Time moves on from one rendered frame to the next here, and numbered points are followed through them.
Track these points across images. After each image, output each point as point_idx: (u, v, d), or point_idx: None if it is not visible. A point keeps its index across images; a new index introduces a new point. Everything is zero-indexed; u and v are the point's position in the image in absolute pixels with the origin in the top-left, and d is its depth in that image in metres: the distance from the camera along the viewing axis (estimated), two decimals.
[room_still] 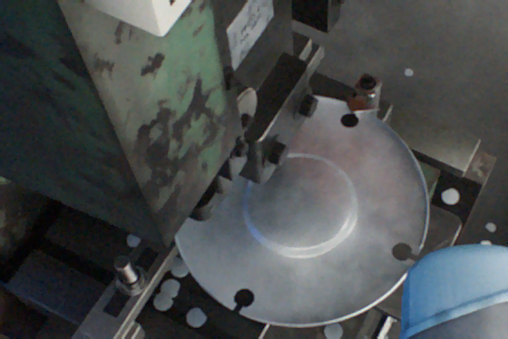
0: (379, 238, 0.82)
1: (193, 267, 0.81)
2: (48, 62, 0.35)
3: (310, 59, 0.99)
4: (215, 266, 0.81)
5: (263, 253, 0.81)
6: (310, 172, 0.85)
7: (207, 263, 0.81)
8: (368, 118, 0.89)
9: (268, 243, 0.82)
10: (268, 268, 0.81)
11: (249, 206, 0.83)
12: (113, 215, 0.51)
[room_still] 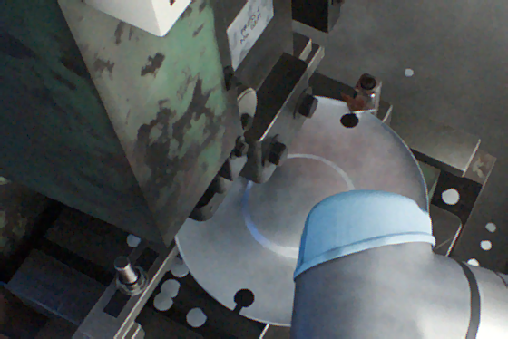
0: None
1: (193, 267, 0.81)
2: (48, 62, 0.35)
3: (310, 59, 0.99)
4: (215, 266, 0.81)
5: (263, 253, 0.81)
6: (310, 172, 0.85)
7: (207, 263, 0.81)
8: (368, 118, 0.89)
9: (268, 243, 0.82)
10: (268, 268, 0.81)
11: (249, 206, 0.83)
12: (113, 215, 0.51)
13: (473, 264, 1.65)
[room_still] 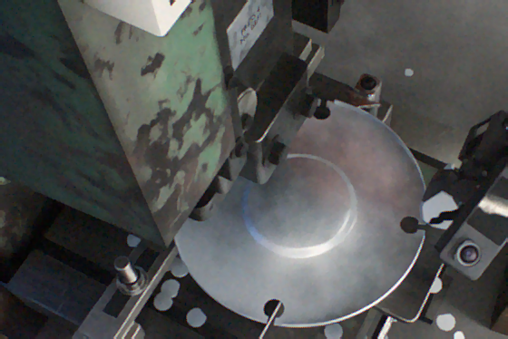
0: (385, 217, 0.83)
1: (214, 293, 0.79)
2: (48, 62, 0.35)
3: (310, 59, 0.99)
4: (236, 285, 0.80)
5: (278, 260, 0.81)
6: (300, 170, 0.85)
7: (227, 285, 0.80)
8: (338, 105, 0.90)
9: (280, 249, 0.81)
10: (288, 274, 0.80)
11: (250, 218, 0.83)
12: (113, 215, 0.51)
13: None
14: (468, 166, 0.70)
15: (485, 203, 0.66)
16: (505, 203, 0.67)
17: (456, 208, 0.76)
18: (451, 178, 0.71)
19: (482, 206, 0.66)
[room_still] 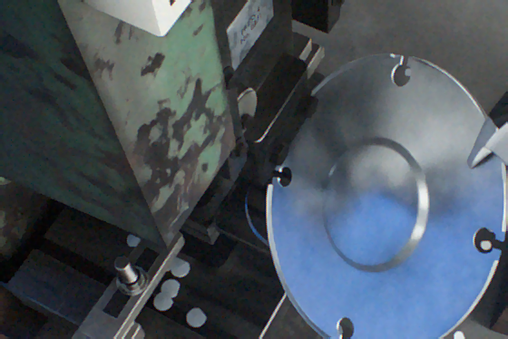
0: (457, 228, 0.65)
1: (300, 302, 0.78)
2: (48, 62, 0.35)
3: (310, 59, 0.99)
4: (317, 297, 0.77)
5: (351, 274, 0.74)
6: (372, 164, 0.71)
7: (309, 295, 0.77)
8: (420, 62, 0.69)
9: (351, 262, 0.73)
10: (359, 291, 0.73)
11: (327, 223, 0.75)
12: (113, 215, 0.51)
13: None
14: None
15: None
16: None
17: None
18: None
19: None
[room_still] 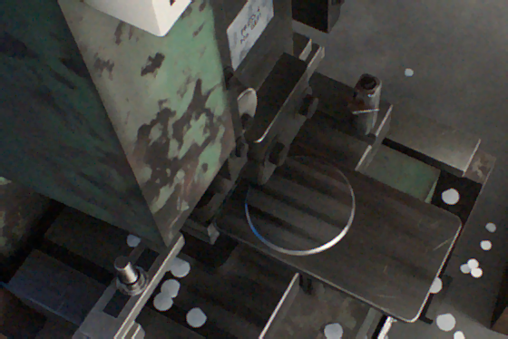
0: None
1: None
2: (48, 62, 0.35)
3: (310, 59, 0.99)
4: None
5: None
6: None
7: None
8: None
9: None
10: None
11: None
12: (113, 215, 0.51)
13: (473, 264, 1.65)
14: None
15: None
16: None
17: None
18: None
19: None
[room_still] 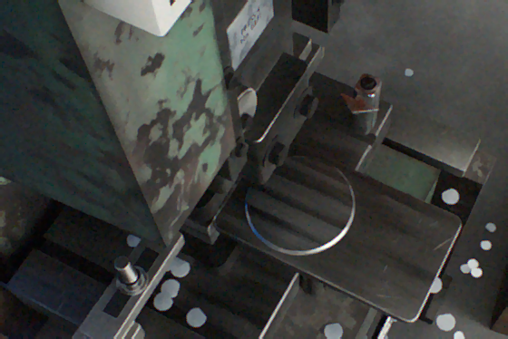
0: None
1: None
2: (48, 62, 0.35)
3: (310, 59, 0.99)
4: None
5: None
6: None
7: None
8: None
9: None
10: None
11: None
12: (113, 215, 0.51)
13: (473, 264, 1.65)
14: None
15: None
16: None
17: None
18: None
19: None
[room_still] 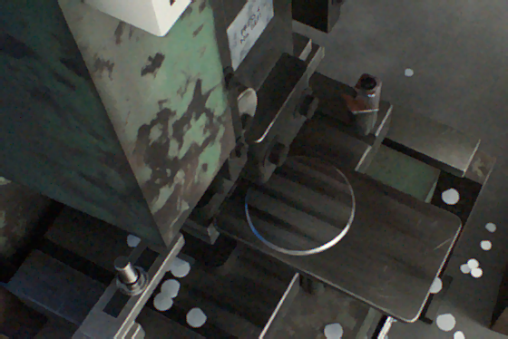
0: None
1: None
2: (48, 62, 0.35)
3: (310, 59, 0.99)
4: None
5: None
6: None
7: None
8: None
9: None
10: None
11: None
12: (113, 215, 0.51)
13: (473, 264, 1.65)
14: None
15: None
16: None
17: None
18: None
19: None
